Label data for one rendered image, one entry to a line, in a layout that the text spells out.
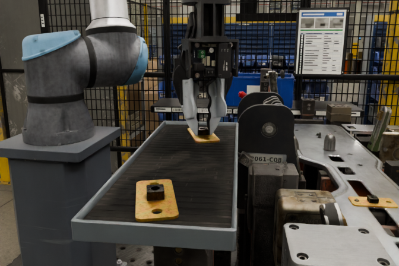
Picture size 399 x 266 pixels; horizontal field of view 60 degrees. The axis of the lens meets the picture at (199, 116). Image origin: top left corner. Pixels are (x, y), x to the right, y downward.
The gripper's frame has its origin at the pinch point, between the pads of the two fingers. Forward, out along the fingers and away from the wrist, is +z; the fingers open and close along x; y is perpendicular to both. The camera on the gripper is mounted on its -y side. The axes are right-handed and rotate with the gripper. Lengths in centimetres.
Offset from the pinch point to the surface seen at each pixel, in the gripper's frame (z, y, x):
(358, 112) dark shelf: 16, -69, 81
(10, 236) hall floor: 118, -181, -94
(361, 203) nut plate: 17.3, -0.3, 31.7
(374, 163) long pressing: 18, -20, 50
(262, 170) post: 7.8, 2.0, 9.9
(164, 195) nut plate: 1.3, 21.6, -8.6
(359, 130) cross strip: 18, -50, 68
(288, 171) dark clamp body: 9.9, -1.7, 16.6
